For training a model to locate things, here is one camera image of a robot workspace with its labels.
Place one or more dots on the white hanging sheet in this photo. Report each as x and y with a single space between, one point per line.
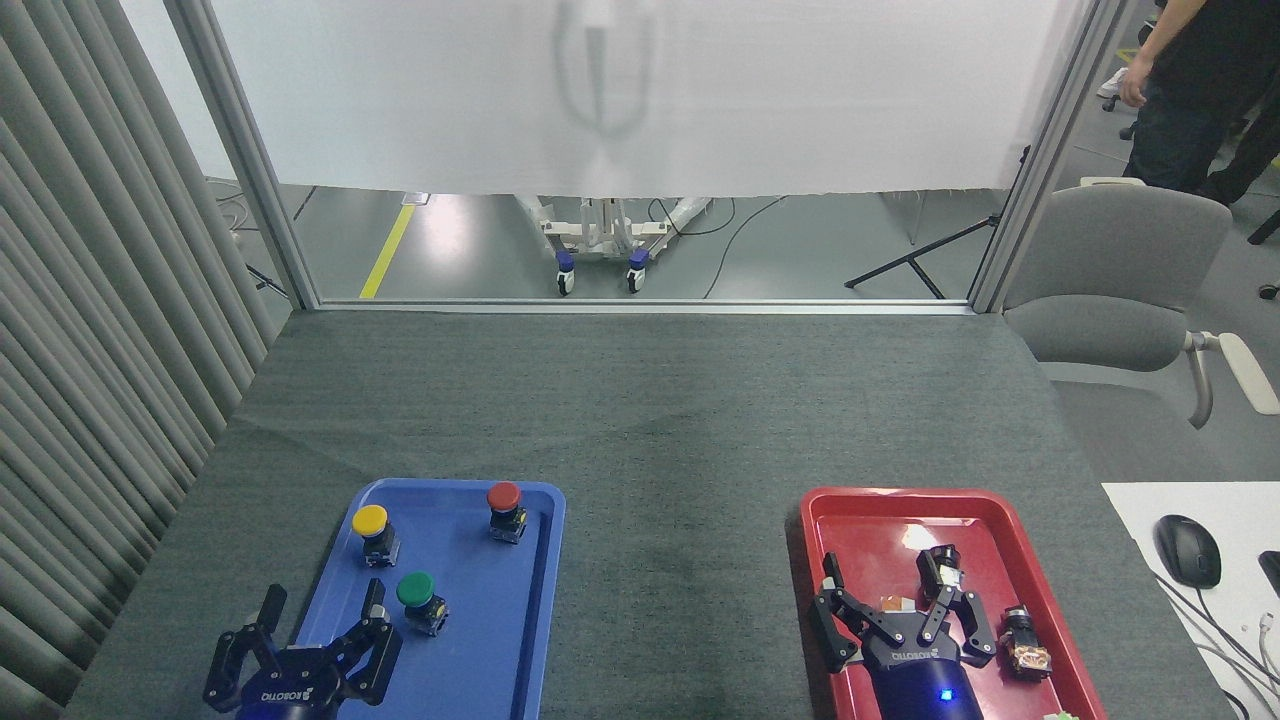
650 100

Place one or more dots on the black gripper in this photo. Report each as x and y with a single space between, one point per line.
925 685
295 682

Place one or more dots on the white shoe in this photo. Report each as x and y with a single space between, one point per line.
1110 85

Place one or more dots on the black switch block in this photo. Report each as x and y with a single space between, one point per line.
940 565

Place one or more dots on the red push button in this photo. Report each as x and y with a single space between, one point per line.
503 495

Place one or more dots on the green push button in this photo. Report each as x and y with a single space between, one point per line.
415 590

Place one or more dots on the white desk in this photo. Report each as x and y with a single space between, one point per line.
1230 500

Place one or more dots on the grey office chair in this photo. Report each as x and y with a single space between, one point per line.
1120 260

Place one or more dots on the silver aluminium rail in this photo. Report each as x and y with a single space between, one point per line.
650 306

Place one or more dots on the small copper white component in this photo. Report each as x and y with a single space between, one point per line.
897 603

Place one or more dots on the black flat device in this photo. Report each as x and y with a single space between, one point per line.
1272 570

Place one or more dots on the black switch with copper base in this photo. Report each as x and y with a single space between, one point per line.
1025 645

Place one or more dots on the person's hand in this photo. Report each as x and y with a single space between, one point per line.
1133 90

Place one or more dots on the yellow push button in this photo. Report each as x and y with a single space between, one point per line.
370 520

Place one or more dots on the silver aluminium post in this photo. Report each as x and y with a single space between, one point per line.
245 150
1050 150

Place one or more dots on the person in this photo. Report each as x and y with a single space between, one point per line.
1200 80

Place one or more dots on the grey pleated curtain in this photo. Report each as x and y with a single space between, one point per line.
90 350

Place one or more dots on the blue plastic tray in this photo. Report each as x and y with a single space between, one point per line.
480 640

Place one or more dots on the black computer mouse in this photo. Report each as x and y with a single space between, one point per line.
1188 550

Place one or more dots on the red plastic tray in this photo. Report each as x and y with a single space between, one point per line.
880 530

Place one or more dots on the black tripod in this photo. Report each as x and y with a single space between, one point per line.
920 258

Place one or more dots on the white stand on wheels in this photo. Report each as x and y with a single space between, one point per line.
595 235

